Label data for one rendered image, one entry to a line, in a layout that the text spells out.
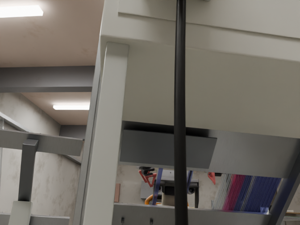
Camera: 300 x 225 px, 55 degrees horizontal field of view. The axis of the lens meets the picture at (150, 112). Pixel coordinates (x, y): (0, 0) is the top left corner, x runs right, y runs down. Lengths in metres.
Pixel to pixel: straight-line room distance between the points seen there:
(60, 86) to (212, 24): 4.49
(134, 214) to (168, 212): 0.13
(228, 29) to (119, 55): 0.16
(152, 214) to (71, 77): 3.89
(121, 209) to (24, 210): 0.34
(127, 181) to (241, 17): 9.93
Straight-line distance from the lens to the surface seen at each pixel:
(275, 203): 1.27
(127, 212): 1.15
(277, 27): 0.47
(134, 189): 10.20
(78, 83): 4.75
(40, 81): 5.05
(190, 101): 0.55
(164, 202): 1.84
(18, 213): 1.14
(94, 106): 0.78
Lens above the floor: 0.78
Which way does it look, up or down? 21 degrees up
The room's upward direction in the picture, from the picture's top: 3 degrees clockwise
